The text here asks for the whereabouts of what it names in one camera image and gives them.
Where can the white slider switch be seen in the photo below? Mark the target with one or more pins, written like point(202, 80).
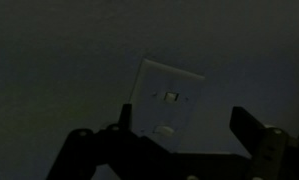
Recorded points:
point(164, 130)

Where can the small toggle light switch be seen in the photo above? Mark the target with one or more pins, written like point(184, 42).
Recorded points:
point(171, 97)

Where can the white wall switch plate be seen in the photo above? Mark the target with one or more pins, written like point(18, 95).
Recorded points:
point(170, 110)

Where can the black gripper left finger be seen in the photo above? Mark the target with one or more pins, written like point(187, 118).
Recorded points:
point(125, 143)

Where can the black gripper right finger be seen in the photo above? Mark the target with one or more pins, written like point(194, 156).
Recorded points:
point(269, 150)

